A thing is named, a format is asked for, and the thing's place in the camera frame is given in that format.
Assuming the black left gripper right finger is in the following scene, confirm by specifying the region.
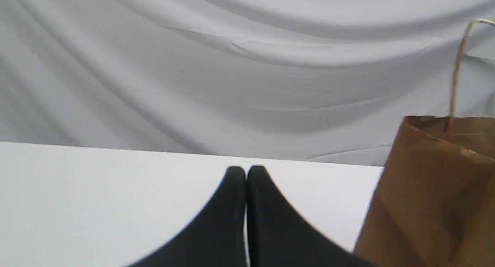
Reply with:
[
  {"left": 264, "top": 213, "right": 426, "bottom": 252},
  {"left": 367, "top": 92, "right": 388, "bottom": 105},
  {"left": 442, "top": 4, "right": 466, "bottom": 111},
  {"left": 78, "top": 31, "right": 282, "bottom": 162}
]
[{"left": 246, "top": 165, "right": 371, "bottom": 267}]

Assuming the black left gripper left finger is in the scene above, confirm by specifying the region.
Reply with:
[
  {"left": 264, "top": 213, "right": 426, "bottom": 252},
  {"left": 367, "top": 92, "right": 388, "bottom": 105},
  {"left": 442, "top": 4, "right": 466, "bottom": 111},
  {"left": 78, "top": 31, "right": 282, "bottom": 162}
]
[{"left": 133, "top": 166, "right": 247, "bottom": 267}]

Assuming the brown paper bag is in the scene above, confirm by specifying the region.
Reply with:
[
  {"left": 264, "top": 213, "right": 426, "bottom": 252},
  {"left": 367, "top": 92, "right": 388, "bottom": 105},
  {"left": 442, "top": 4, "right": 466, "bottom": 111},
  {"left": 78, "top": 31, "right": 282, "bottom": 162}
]
[{"left": 353, "top": 19, "right": 495, "bottom": 267}]

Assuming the white draped backdrop cloth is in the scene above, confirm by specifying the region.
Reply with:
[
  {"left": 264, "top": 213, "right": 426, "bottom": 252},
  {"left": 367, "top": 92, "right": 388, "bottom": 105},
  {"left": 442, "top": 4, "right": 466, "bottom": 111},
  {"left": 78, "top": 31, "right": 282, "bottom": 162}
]
[{"left": 1, "top": 0, "right": 494, "bottom": 165}]

